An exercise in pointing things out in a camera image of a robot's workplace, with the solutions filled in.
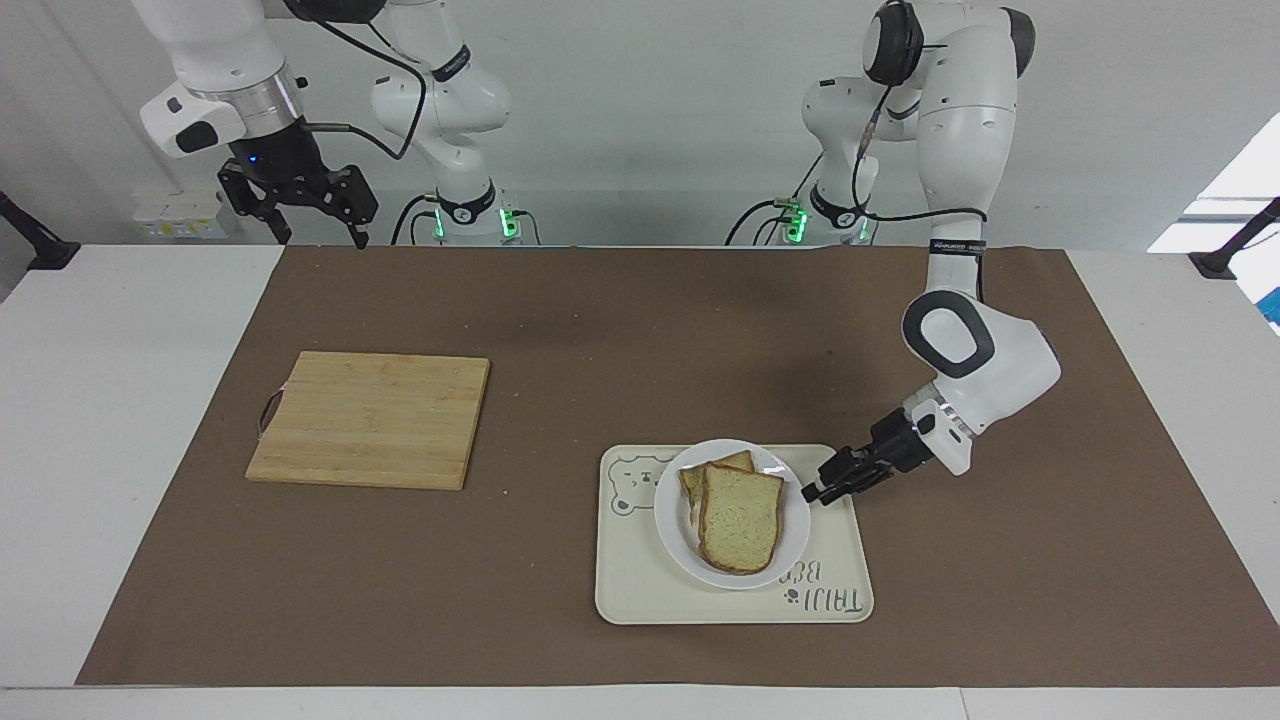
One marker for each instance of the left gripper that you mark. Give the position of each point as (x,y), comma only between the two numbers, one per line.
(898,444)

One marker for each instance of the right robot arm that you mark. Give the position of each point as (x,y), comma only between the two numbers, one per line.
(220,50)

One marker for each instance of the black stand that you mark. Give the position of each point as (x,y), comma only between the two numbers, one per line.
(40,248)
(1232,250)

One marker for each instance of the bread slice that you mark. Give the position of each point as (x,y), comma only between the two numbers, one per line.
(740,518)
(692,480)

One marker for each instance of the wooden cutting board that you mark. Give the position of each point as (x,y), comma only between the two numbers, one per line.
(372,418)

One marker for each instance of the cream tray with bear print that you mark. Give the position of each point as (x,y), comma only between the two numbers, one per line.
(640,585)

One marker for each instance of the white round plate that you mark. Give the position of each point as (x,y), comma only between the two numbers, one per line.
(790,535)

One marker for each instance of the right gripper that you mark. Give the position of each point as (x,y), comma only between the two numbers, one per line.
(285,160)

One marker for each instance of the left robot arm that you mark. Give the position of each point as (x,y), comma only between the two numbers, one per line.
(975,130)

